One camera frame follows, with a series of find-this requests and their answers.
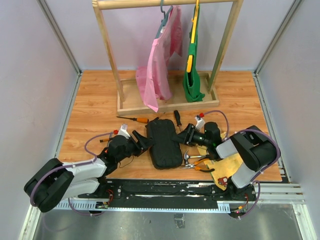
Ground teal clothes hanger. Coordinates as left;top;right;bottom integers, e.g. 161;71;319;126
155;0;174;39

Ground orange handled awl screwdriver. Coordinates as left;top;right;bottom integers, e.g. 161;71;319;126
117;116;149;124

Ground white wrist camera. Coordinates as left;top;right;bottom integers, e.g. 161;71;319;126
195;115;205;131
117;123;131;139

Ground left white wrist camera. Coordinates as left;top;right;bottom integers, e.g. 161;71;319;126
117;123;131;139

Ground pink garment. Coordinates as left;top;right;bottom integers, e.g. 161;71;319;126
135;5;183;112

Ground yellow cartoon cloth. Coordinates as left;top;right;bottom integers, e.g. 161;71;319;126
194;129;245;192

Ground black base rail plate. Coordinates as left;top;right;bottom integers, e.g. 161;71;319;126
92;179;257;202

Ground green garment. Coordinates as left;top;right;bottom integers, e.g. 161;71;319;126
182;4;205;103

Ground wooden clothes rack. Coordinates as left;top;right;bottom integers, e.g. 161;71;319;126
92;0;243;116

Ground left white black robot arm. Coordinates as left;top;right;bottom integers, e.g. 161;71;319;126
23;130;155;213

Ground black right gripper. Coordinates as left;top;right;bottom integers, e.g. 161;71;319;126
172;124;211;148

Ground black plastic tool case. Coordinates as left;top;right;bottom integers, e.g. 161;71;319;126
146;117;183;170

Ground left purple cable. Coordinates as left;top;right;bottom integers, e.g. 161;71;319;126
29;130;118;217

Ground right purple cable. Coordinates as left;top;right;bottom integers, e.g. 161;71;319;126
203;109;282;221

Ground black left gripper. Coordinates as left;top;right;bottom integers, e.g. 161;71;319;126
116;130;156;163

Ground small orange black screwdriver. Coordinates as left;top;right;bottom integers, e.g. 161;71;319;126
99;136;112;143

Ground black orange handled screwdriver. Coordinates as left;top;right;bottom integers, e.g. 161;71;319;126
173;110;183;132

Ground claw hammer black handle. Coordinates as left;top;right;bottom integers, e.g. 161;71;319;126
183;151;210;167

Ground yellow clothes hanger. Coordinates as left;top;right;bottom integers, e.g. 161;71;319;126
186;0;200;73

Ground orange handled needle nose pliers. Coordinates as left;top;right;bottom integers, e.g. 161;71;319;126
182;157;215;173

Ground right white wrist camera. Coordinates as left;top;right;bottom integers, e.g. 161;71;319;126
195;115;205;131

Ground purple cable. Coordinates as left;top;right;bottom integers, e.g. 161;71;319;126
29;130;118;217
203;109;282;221

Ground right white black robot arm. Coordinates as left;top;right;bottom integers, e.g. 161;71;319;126
172;122;281;200

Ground slotted aluminium cable duct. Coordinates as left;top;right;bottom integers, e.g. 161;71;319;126
55;196;231;214

